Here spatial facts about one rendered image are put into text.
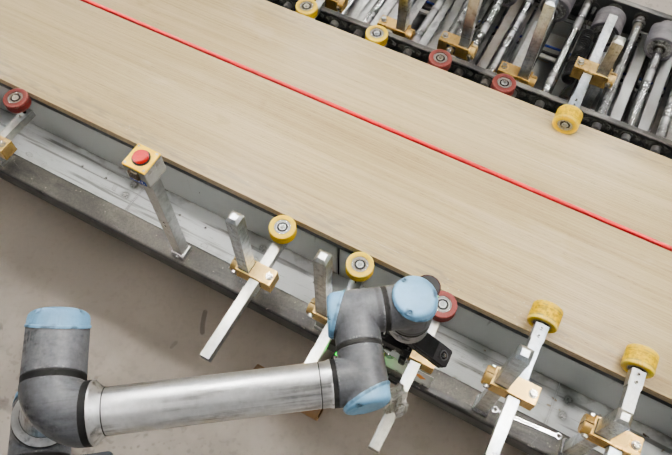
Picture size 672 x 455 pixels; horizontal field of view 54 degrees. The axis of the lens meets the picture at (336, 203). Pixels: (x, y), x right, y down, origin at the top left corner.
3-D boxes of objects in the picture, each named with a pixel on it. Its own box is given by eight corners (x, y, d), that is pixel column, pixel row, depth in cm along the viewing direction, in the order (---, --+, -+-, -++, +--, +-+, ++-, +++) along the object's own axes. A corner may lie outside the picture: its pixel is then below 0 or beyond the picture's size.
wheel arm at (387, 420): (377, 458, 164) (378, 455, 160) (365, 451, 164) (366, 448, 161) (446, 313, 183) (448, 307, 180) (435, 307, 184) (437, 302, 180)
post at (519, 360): (484, 415, 181) (530, 363, 140) (473, 408, 182) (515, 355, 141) (489, 403, 183) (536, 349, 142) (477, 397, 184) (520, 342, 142)
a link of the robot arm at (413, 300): (385, 275, 128) (435, 269, 128) (380, 299, 138) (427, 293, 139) (393, 320, 123) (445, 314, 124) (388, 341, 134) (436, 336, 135)
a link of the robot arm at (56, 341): (5, 466, 170) (6, 377, 112) (13, 398, 178) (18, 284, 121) (69, 462, 176) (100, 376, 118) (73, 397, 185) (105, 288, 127)
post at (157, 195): (184, 260, 204) (149, 183, 166) (171, 253, 206) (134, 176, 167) (192, 249, 206) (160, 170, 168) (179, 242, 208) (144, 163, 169)
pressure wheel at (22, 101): (16, 111, 222) (1, 89, 212) (40, 107, 223) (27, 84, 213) (16, 129, 218) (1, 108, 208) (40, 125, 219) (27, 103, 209)
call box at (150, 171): (151, 190, 165) (144, 174, 159) (129, 179, 167) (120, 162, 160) (167, 170, 169) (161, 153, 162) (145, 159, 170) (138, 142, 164)
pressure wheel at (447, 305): (444, 337, 182) (451, 322, 173) (418, 324, 184) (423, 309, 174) (455, 313, 186) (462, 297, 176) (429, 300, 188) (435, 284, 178)
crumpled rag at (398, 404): (401, 423, 164) (402, 421, 162) (377, 410, 166) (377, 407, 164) (416, 391, 168) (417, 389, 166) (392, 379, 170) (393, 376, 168)
